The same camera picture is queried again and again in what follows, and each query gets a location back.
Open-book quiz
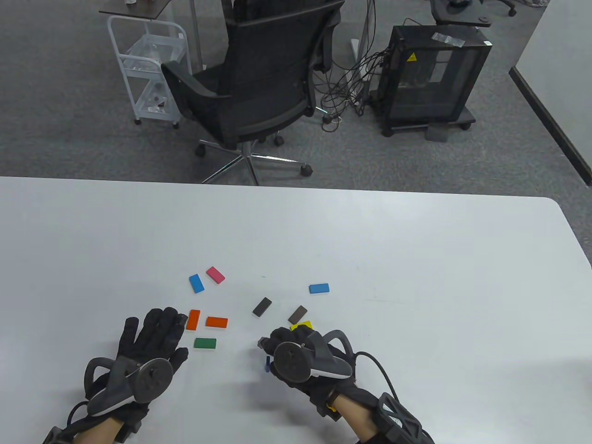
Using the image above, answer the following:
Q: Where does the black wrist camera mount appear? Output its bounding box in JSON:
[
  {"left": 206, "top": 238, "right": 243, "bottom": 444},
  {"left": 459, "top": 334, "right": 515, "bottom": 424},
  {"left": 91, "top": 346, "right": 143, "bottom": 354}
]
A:
[
  {"left": 43, "top": 423, "right": 77, "bottom": 444},
  {"left": 377, "top": 392, "right": 435, "bottom": 444}
]

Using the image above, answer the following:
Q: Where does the white wire trolley cart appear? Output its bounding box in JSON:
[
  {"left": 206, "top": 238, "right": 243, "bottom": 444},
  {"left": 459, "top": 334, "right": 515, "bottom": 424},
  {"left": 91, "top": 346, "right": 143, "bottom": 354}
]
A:
[{"left": 107, "top": 14, "right": 193, "bottom": 129}]

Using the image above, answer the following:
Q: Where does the black cable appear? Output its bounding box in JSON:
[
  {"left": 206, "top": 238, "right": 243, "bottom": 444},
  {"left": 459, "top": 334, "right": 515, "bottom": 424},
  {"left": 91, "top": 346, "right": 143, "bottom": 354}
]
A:
[
  {"left": 67, "top": 400, "right": 91, "bottom": 428},
  {"left": 354, "top": 351, "right": 399, "bottom": 404}
]

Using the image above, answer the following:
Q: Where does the tangle of black cables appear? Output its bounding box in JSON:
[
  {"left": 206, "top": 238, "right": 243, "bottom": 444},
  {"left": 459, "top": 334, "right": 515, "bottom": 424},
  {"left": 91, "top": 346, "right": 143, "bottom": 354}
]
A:
[{"left": 314, "top": 18, "right": 394, "bottom": 132}]

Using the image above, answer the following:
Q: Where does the black mesh office chair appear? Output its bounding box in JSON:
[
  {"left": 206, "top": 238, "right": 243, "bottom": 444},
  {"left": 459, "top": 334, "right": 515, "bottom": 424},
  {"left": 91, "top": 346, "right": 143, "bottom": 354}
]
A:
[{"left": 160, "top": 0, "right": 345, "bottom": 186}]

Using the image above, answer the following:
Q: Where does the black computer cabinet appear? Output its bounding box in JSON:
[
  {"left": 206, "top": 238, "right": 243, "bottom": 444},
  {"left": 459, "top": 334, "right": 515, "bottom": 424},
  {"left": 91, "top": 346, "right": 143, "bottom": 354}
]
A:
[{"left": 378, "top": 25, "right": 493, "bottom": 137}]

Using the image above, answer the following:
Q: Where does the metal frame pole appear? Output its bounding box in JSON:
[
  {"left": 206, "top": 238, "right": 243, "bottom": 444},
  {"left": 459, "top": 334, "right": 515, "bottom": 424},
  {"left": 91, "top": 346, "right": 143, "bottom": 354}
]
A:
[
  {"left": 189, "top": 0, "right": 204, "bottom": 74},
  {"left": 354, "top": 0, "right": 376, "bottom": 65}
]

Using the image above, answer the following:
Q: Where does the black chair base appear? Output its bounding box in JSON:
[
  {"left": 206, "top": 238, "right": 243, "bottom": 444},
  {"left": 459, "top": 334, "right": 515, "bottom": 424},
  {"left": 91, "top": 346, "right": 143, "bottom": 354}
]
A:
[{"left": 481, "top": 0, "right": 518, "bottom": 17}]

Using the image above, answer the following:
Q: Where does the grey hand tracker controller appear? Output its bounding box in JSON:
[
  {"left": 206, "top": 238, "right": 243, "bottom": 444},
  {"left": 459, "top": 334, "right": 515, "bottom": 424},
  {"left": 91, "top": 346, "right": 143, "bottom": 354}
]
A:
[
  {"left": 83, "top": 356, "right": 174, "bottom": 417},
  {"left": 273, "top": 329, "right": 355, "bottom": 383}
]

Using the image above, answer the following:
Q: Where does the person's left hand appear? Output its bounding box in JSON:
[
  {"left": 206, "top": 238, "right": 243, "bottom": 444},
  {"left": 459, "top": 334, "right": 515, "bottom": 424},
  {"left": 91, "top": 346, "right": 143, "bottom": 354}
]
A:
[{"left": 86, "top": 307, "right": 189, "bottom": 433}]

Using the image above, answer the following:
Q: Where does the person's right hand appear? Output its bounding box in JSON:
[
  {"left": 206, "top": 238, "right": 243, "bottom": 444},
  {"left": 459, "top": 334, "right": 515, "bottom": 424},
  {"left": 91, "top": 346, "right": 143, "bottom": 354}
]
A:
[{"left": 257, "top": 324, "right": 376, "bottom": 419}]

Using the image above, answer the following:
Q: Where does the person's right forearm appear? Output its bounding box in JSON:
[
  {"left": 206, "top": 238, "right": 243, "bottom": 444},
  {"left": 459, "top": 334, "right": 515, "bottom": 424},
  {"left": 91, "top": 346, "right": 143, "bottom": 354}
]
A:
[{"left": 333, "top": 393, "right": 387, "bottom": 444}]

